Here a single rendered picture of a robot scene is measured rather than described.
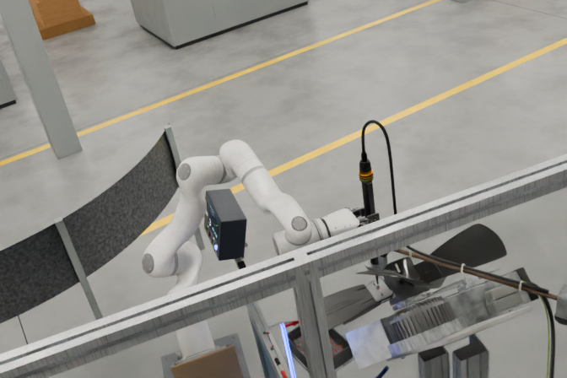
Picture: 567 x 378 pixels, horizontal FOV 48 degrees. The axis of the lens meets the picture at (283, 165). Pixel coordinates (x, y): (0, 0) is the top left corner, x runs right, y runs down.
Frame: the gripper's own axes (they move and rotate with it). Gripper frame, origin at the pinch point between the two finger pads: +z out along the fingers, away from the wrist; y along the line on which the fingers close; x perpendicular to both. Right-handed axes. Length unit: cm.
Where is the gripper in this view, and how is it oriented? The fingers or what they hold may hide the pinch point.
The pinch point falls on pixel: (369, 214)
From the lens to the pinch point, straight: 204.2
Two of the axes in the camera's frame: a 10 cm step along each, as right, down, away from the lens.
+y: 3.3, 4.5, -8.3
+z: 9.3, -3.0, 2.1
